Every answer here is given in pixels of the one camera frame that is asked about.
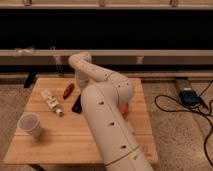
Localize clear plastic cup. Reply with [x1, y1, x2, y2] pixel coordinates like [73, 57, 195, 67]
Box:
[18, 113, 43, 138]

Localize black eraser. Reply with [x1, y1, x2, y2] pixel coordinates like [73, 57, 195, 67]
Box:
[72, 96, 82, 114]

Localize wooden table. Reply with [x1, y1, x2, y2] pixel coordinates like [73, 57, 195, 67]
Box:
[4, 78, 158, 165]

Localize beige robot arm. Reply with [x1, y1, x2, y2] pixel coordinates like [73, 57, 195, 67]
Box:
[69, 52, 154, 171]

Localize blue power adapter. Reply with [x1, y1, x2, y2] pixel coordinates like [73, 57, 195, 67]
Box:
[179, 88, 199, 106]

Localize red brown small object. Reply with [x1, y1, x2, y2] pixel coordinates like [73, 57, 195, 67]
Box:
[63, 83, 74, 99]

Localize white plastic bottle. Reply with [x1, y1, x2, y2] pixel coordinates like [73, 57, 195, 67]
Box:
[41, 90, 64, 117]

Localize orange bowl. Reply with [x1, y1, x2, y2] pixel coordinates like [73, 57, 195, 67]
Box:
[119, 104, 128, 117]

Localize black cable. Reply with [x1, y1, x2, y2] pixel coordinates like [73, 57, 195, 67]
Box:
[154, 79, 213, 168]

